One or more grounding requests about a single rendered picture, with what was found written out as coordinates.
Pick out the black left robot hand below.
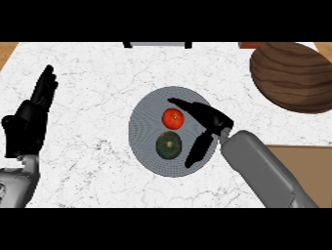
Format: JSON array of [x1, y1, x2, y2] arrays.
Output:
[[0, 63, 60, 160]]

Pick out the grey appliance with black legs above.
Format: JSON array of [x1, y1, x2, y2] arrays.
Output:
[[120, 41, 194, 50]]

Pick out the grey round placemat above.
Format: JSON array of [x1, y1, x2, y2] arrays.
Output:
[[126, 86, 221, 179]]

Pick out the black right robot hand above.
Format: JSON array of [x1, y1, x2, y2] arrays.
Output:
[[165, 97, 234, 169]]

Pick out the red tomato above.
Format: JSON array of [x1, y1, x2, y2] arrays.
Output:
[[160, 107, 185, 131]]

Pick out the tan wooden cutting board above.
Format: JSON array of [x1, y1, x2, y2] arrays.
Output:
[[263, 145, 332, 209]]

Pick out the red-brown block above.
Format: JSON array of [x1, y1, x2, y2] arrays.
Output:
[[237, 41, 266, 50]]

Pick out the brown wooden bowl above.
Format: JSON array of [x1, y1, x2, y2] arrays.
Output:
[[247, 42, 332, 114]]

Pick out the dark green squash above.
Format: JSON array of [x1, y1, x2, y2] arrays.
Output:
[[154, 130, 182, 160]]

